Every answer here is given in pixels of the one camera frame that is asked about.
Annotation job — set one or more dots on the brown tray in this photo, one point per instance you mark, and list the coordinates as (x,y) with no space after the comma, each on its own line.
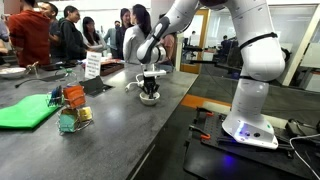
(109,67)

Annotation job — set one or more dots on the white paper sign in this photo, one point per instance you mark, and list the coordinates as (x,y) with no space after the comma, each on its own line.
(93,65)

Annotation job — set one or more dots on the white plate on table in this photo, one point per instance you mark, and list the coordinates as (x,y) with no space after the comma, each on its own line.
(12,73)

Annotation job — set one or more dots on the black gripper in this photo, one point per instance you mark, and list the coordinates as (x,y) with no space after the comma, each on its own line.
(149,85)

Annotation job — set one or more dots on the person in red shirt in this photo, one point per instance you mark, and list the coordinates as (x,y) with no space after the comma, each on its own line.
(29,35)

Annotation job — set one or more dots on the wire rack with coloured blocks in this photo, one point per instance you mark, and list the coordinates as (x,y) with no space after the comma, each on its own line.
(75,114)

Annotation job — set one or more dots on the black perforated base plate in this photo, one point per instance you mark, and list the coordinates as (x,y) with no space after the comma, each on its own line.
(298,156)

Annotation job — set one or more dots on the white round bowl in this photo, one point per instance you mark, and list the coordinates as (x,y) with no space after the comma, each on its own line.
(146,100)

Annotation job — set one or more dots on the person in black jacket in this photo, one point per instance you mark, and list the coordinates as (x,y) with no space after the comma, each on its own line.
(71,38)

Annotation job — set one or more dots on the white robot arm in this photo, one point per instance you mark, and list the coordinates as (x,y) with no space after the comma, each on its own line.
(262,62)

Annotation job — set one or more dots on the green cloth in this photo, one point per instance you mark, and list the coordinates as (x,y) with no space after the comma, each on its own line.
(27,113)

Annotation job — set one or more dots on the orange clamp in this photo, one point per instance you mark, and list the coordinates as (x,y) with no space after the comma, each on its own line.
(204,135)

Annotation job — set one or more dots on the person in white sweater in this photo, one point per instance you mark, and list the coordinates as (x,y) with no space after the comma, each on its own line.
(135,35)

